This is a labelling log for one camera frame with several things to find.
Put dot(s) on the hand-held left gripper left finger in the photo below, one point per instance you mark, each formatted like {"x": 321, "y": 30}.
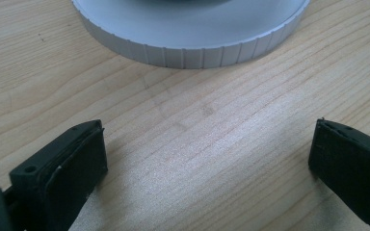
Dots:
{"x": 61, "y": 173}

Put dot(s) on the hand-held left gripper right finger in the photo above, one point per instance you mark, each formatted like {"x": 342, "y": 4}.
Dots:
{"x": 353, "y": 166}

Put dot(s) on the round silver metal base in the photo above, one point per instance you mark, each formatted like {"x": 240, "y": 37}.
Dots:
{"x": 189, "y": 29}

